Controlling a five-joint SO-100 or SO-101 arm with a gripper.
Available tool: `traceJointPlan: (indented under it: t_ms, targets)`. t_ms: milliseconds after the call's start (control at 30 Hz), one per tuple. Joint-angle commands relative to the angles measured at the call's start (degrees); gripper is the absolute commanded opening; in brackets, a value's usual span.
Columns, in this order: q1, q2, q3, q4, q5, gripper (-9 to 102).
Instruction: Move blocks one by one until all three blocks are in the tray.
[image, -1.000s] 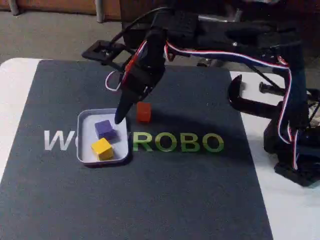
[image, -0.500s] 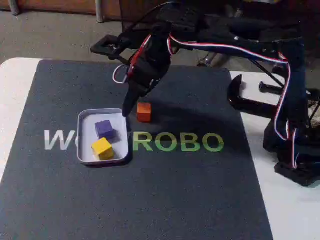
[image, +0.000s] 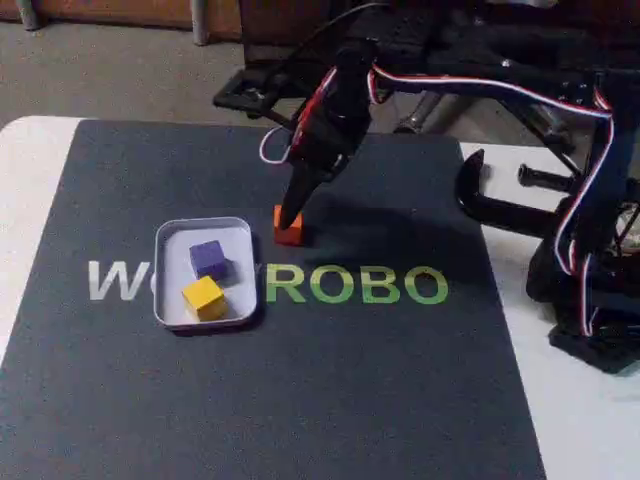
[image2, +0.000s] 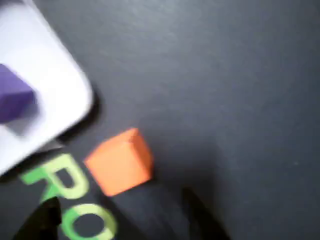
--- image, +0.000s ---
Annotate orange cube block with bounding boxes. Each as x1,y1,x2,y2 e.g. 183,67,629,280
273,204,305,246

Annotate purple cube block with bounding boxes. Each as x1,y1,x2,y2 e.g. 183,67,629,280
188,239,227,281

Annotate yellow cube block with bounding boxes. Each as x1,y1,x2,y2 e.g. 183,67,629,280
181,277,226,322

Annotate pale lavender rectangular tray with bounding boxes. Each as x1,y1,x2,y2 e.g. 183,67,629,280
153,215,264,335

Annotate chrome office chair base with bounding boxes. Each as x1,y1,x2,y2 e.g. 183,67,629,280
393,92,441,135

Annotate grey metal furniture leg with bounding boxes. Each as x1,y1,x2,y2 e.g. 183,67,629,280
191,0,211,47
17,0,40,32

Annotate black table clamp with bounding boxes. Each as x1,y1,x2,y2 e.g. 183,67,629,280
455,148,586,236

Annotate black WOWROBO printed mat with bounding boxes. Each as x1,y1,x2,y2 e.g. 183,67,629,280
0,118,549,480

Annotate brown wooden furniture panel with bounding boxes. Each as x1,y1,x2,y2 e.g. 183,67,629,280
0,0,246,45

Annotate thin white wire loop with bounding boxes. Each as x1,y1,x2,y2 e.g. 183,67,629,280
258,126,297,165

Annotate black camera cable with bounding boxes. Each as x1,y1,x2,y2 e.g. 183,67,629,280
247,2,381,101

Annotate black square camera mount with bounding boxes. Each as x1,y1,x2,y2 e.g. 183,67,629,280
213,67,301,120

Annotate red white blue servo cable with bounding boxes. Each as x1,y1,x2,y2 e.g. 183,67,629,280
367,67,617,337

